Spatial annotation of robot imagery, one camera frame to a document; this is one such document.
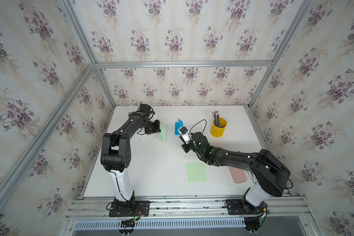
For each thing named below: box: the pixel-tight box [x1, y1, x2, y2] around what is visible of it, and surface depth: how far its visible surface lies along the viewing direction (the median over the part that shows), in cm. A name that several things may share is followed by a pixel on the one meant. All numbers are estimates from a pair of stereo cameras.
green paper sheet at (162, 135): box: [157, 122, 168, 143], surface depth 97 cm
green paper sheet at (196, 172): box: [185, 162, 208, 183], surface depth 86 cm
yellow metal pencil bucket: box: [210, 117, 228, 138], surface depth 99 cm
